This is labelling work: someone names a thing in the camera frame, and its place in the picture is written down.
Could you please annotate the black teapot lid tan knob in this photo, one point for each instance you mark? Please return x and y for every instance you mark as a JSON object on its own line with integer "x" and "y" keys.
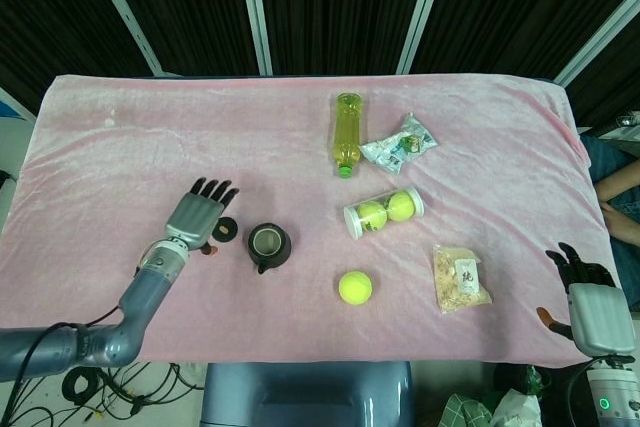
{"x": 226, "y": 231}

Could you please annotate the green tea plastic bottle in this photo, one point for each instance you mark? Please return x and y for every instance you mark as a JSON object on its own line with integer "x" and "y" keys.
{"x": 346, "y": 137}

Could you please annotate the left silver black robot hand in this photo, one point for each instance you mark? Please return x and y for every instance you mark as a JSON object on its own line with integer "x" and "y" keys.
{"x": 195, "y": 212}

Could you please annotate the person blue jeans leg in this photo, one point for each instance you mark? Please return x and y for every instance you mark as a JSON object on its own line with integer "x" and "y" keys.
{"x": 602, "y": 152}

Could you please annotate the loose yellow tennis ball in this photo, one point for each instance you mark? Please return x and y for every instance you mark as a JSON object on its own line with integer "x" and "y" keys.
{"x": 355, "y": 288}

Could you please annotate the yellow tennis ball black print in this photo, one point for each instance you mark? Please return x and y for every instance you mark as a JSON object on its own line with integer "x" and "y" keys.
{"x": 371, "y": 217}

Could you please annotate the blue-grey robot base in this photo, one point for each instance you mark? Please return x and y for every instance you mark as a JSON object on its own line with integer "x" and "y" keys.
{"x": 305, "y": 394}

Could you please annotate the pink plush table cloth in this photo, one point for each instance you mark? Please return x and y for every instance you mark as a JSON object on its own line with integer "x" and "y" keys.
{"x": 150, "y": 147}

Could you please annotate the white green snack packet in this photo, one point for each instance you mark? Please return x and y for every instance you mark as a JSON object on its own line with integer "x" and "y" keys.
{"x": 395, "y": 149}

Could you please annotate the white metal frame post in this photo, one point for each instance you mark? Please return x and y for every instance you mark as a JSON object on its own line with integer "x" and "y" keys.
{"x": 125, "y": 12}
{"x": 255, "y": 12}
{"x": 425, "y": 12}
{"x": 600, "y": 37}

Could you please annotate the clear tennis ball tube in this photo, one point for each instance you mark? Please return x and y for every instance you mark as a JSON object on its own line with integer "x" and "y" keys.
{"x": 352, "y": 222}

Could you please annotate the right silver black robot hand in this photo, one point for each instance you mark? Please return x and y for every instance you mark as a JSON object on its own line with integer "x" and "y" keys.
{"x": 600, "y": 317}

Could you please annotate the black teapot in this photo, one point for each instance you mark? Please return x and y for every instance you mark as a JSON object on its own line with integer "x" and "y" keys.
{"x": 285, "y": 247}

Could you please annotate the clear bag of beige flakes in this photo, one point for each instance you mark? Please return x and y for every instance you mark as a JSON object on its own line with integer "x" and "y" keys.
{"x": 457, "y": 287}

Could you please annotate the person bare forearm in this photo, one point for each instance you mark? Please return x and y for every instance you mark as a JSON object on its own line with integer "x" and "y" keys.
{"x": 620, "y": 182}

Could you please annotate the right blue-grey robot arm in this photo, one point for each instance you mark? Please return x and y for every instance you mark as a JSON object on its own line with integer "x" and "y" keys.
{"x": 615, "y": 392}

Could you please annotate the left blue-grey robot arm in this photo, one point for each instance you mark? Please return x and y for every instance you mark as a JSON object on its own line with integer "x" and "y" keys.
{"x": 145, "y": 292}

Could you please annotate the green checked cloth bag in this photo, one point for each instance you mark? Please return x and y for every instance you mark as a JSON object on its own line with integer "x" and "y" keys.
{"x": 465, "y": 412}

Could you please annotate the white plastic bag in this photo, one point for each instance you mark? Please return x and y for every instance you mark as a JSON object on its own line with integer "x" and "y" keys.
{"x": 517, "y": 409}

